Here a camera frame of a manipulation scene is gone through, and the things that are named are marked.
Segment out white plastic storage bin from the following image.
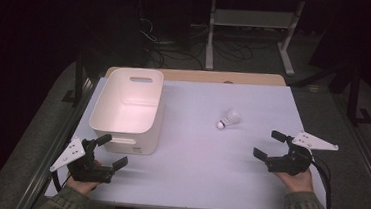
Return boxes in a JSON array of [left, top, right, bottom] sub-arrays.
[[87, 64, 168, 158]]

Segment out white table sheet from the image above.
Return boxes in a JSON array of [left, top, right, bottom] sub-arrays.
[[44, 67, 337, 209]]

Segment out person's right hand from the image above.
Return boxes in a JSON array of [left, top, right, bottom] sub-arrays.
[[272, 166, 317, 196]]

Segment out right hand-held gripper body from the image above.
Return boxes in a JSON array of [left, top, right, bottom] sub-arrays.
[[264, 128, 341, 181]]

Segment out black floor cables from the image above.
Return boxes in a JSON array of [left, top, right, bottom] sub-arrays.
[[134, 15, 259, 76]]

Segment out black metal stand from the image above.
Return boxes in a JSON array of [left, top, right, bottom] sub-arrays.
[[344, 61, 371, 129], [60, 46, 91, 107]]

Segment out person's left hand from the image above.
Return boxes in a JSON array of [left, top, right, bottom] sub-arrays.
[[65, 174, 104, 197]]

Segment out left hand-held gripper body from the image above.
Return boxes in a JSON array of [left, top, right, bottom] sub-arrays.
[[49, 134, 118, 185]]

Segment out metal floor rail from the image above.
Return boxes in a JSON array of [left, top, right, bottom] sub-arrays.
[[324, 91, 371, 208], [14, 71, 101, 209]]

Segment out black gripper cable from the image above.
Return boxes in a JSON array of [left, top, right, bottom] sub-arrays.
[[306, 157, 340, 209], [49, 169, 70, 194]]

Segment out wooden table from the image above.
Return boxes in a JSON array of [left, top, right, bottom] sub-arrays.
[[104, 60, 288, 92]]

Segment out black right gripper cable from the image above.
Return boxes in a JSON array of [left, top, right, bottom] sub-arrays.
[[306, 157, 340, 209]]

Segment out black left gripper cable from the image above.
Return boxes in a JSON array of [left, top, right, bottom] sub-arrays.
[[49, 169, 70, 194]]

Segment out white shuttlecock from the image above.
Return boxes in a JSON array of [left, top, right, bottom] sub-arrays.
[[216, 107, 242, 132]]

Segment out white metal desk frame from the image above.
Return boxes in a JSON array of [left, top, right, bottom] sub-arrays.
[[203, 0, 307, 78]]

